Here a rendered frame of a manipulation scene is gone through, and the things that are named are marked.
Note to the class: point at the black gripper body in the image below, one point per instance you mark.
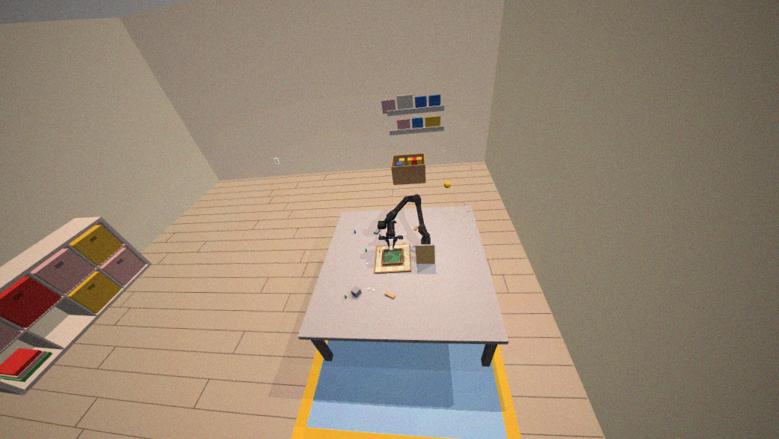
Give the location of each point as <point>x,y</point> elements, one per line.
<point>400,237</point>

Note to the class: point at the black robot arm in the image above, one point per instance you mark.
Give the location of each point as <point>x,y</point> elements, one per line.
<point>389,221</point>

